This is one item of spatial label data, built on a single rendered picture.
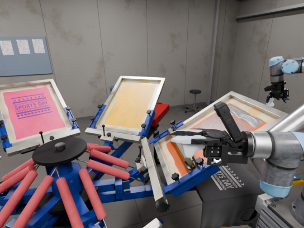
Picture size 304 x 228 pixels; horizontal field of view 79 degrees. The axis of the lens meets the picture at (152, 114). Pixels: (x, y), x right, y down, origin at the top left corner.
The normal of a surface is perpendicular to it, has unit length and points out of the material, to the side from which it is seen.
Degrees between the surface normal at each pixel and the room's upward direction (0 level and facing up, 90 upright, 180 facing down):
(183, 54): 90
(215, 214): 93
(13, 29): 90
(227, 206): 93
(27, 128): 32
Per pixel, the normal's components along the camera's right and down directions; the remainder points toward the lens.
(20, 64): 0.31, 0.33
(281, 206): -0.02, -0.93
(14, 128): 0.32, -0.65
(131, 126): -0.20, -0.61
